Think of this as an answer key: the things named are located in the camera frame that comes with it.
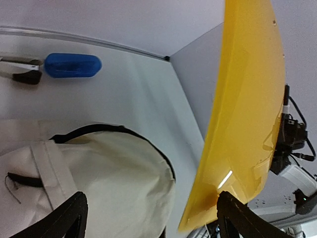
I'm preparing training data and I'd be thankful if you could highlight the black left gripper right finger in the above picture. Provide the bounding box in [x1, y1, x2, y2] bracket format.
[217, 191, 290, 238]

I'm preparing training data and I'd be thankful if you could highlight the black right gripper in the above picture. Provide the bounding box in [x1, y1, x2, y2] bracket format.
[273, 114, 308, 171]

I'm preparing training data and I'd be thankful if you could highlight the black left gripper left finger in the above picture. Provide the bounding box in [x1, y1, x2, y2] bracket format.
[7, 190, 88, 238]

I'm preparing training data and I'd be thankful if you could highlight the yellow paper folder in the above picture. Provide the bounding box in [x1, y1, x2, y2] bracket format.
[178, 0, 285, 232]

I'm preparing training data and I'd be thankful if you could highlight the cream white backpack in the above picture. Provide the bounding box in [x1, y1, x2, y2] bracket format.
[0, 119, 176, 238]

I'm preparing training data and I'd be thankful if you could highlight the blue pencil case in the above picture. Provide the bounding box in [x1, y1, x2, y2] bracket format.
[44, 53, 102, 78]

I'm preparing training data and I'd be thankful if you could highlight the silver stapler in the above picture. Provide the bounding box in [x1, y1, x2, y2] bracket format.
[0, 56, 44, 85]

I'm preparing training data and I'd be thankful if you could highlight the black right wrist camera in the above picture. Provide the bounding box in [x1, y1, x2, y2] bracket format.
[282, 84, 317, 162]

